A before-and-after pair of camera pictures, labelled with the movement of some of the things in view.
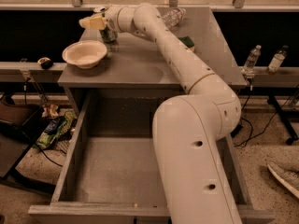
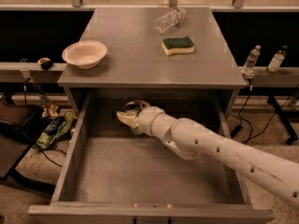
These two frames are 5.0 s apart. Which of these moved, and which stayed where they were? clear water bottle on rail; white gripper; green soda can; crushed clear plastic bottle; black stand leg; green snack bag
Moved: white gripper; green soda can
Stayed: crushed clear plastic bottle; black stand leg; green snack bag; clear water bottle on rail
